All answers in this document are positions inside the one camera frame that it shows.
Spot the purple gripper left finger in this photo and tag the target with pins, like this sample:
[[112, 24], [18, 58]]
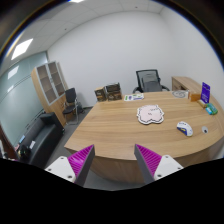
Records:
[[74, 168]]

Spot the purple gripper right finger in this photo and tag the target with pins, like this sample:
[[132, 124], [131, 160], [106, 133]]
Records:
[[154, 166]]

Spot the white and blue computer mouse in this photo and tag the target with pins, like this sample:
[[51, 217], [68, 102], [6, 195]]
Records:
[[185, 128]]

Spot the black leather sofa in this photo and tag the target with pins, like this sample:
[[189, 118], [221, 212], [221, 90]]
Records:
[[40, 140]]

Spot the large wooden desk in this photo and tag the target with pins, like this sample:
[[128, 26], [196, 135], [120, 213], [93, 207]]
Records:
[[113, 129]]

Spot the black visitor chair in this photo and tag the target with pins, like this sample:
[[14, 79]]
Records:
[[71, 103]]

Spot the small white round object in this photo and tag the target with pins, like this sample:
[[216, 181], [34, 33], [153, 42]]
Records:
[[204, 129]]

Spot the green and white leaflet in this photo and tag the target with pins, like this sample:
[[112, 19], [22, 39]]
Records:
[[133, 97]]

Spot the dark brown box left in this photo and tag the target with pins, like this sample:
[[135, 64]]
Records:
[[100, 94]]

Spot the dark brown box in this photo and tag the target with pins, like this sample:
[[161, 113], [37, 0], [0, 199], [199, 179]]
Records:
[[100, 94], [113, 92]]

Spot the round patterned coaster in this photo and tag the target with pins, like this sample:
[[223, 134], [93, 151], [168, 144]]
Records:
[[180, 93]]

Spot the small wooden block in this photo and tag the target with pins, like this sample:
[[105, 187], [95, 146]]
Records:
[[194, 97]]

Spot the green and blue small box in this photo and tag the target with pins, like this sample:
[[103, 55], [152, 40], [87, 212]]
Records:
[[211, 109]]

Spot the dark brown box right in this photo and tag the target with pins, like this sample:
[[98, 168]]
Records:
[[113, 92]]

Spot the black mesh office chair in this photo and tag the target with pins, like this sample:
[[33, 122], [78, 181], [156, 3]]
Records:
[[149, 81]]

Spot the low wooden side cabinet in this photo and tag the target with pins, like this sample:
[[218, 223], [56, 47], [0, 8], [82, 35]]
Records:
[[185, 83]]

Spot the purple standing sign card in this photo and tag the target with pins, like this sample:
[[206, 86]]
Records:
[[205, 93]]

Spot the wooden glass-door cabinet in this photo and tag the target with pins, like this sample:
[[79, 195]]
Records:
[[50, 89]]

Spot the ceiling light panel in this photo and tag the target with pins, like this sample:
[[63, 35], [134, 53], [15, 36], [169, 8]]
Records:
[[21, 48]]

